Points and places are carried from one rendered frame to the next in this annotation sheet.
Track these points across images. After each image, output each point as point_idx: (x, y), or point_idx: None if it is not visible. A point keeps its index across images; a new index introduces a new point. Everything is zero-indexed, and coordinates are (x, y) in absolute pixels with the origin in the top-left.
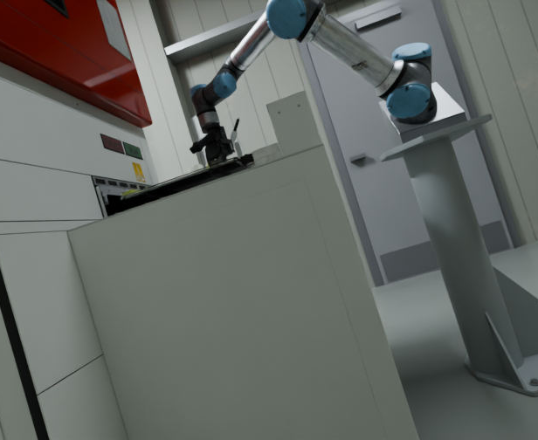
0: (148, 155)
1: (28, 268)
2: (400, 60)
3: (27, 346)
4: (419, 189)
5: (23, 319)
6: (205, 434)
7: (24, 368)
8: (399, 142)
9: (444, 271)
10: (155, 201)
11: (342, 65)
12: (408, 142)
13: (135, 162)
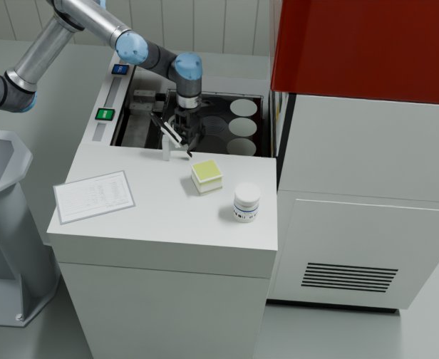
0: (281, 119)
1: (267, 74)
2: (11, 67)
3: None
4: (20, 186)
5: None
6: None
7: None
8: (9, 154)
9: (38, 235)
10: (214, 76)
11: (54, 58)
12: (20, 139)
13: (279, 105)
